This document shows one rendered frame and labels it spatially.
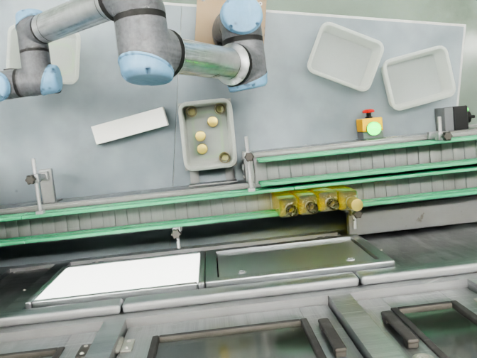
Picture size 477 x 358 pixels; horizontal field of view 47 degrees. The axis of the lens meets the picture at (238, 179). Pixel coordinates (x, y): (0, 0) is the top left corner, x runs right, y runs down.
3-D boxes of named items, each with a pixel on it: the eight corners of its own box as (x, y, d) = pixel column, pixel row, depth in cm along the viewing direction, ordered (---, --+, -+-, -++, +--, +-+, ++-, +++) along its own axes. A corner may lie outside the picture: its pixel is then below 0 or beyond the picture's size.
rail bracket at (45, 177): (49, 206, 180) (26, 217, 158) (42, 155, 179) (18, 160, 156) (63, 204, 180) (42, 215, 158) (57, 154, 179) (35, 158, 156)
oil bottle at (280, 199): (272, 208, 175) (281, 219, 153) (270, 191, 174) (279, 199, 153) (289, 206, 175) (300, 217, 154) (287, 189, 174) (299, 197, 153)
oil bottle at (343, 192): (325, 202, 176) (341, 212, 154) (324, 185, 175) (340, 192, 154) (342, 200, 176) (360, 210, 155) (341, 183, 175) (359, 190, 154)
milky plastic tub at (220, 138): (185, 170, 185) (184, 172, 176) (178, 104, 182) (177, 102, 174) (236, 164, 185) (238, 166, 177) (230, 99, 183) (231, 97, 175)
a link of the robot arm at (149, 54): (271, 37, 158) (140, 4, 113) (277, 89, 158) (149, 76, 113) (236, 46, 165) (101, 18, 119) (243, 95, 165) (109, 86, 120)
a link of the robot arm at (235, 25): (255, 2, 163) (261, -13, 149) (260, 47, 163) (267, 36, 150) (216, 6, 162) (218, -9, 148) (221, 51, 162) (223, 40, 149)
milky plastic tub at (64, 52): (17, 28, 178) (7, 23, 169) (86, 34, 179) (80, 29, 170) (14, 82, 179) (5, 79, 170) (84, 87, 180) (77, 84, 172)
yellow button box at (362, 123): (357, 139, 187) (363, 140, 180) (355, 118, 187) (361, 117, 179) (377, 137, 188) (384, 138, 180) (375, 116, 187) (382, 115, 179)
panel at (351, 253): (63, 275, 163) (25, 315, 129) (62, 266, 163) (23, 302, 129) (358, 243, 167) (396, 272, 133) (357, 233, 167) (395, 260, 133)
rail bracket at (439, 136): (424, 140, 176) (441, 141, 162) (422, 117, 175) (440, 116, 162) (436, 138, 176) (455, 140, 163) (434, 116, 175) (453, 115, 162)
